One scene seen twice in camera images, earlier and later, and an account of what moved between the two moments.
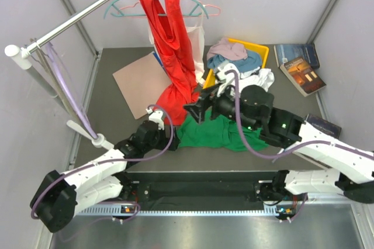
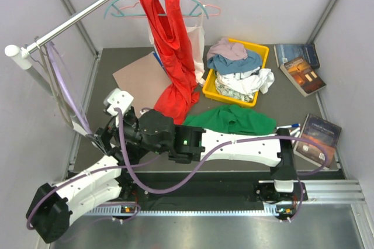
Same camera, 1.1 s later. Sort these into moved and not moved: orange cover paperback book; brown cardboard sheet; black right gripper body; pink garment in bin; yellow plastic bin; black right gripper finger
Moved: black right gripper finger; black right gripper body
Not moved: pink garment in bin; yellow plastic bin; orange cover paperback book; brown cardboard sheet
